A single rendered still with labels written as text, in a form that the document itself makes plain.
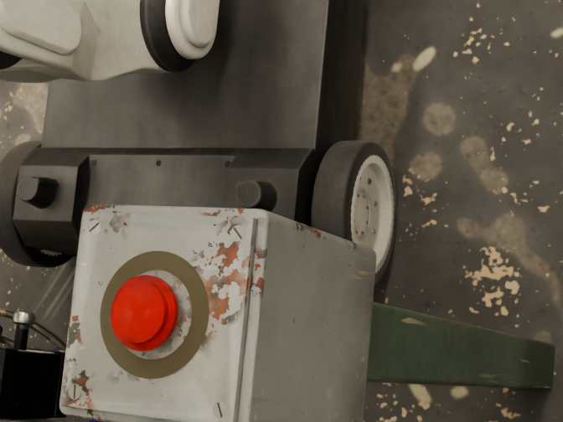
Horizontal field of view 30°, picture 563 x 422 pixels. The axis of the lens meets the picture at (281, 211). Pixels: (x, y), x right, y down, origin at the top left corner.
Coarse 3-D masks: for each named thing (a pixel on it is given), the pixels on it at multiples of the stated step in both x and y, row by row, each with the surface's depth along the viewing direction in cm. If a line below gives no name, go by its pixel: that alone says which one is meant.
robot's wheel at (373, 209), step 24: (336, 144) 140; (360, 144) 138; (336, 168) 135; (360, 168) 136; (384, 168) 144; (336, 192) 133; (360, 192) 142; (384, 192) 147; (312, 216) 134; (336, 216) 133; (360, 216) 142; (384, 216) 148; (360, 240) 142; (384, 240) 147; (384, 264) 145
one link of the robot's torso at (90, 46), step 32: (0, 0) 102; (32, 0) 106; (64, 0) 111; (96, 0) 124; (128, 0) 130; (160, 0) 132; (0, 32) 103; (32, 32) 106; (64, 32) 111; (96, 32) 123; (128, 32) 130; (160, 32) 133; (32, 64) 114; (64, 64) 112; (96, 64) 124; (128, 64) 130; (160, 64) 136
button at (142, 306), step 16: (128, 288) 55; (144, 288) 55; (160, 288) 55; (112, 304) 56; (128, 304) 55; (144, 304) 55; (160, 304) 54; (176, 304) 54; (112, 320) 56; (128, 320) 55; (144, 320) 54; (160, 320) 54; (176, 320) 54; (128, 336) 55; (144, 336) 54; (160, 336) 54
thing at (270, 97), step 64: (256, 0) 146; (320, 0) 142; (192, 64) 149; (256, 64) 145; (320, 64) 140; (64, 128) 157; (128, 128) 152; (192, 128) 147; (256, 128) 143; (320, 128) 140; (64, 192) 150; (128, 192) 148; (192, 192) 143; (256, 192) 132
